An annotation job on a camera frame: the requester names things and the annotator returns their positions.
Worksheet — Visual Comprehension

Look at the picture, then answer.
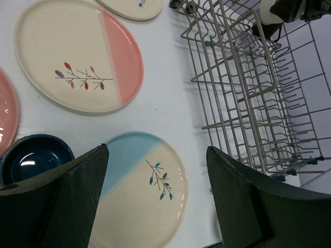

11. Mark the pink cream plate middle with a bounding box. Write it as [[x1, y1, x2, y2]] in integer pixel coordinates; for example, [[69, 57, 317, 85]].
[[13, 1, 144, 113]]

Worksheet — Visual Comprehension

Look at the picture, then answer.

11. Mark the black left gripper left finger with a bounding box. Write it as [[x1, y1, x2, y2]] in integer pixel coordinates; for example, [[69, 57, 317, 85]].
[[1, 144, 109, 247]]

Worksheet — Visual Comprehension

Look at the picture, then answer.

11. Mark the dark blue mug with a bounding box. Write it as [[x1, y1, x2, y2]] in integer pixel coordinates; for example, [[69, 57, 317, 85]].
[[1, 134, 74, 188]]

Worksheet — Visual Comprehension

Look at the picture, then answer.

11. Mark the pink cream plate left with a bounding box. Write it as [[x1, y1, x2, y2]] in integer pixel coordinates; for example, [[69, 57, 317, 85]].
[[1, 69, 20, 154]]

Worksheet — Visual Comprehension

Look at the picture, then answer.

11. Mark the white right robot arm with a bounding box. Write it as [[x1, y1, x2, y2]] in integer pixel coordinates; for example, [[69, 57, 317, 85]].
[[258, 0, 330, 40]]

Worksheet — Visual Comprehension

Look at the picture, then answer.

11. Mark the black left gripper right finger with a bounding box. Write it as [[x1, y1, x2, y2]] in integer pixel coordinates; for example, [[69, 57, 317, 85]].
[[206, 146, 330, 247]]

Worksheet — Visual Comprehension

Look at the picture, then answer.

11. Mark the pink cream plate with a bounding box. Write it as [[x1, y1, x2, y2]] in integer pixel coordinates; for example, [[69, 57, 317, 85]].
[[13, 1, 144, 113], [1, 69, 20, 154]]

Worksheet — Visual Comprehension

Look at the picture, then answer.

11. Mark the blue cream plate near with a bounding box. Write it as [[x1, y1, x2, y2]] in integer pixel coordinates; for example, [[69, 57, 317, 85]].
[[89, 132, 188, 247]]

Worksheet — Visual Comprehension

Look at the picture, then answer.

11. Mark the grey wire dish rack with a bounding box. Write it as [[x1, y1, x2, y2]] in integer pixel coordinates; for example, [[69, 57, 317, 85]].
[[169, 1, 330, 185]]

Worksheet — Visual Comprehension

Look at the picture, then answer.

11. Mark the blue cream plate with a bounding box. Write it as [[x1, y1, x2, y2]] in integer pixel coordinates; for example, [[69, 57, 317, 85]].
[[89, 132, 188, 247], [97, 0, 164, 21]]

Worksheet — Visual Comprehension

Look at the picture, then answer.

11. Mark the blue cream plate far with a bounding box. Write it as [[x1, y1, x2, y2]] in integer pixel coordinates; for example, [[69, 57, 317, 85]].
[[97, 0, 164, 21]]

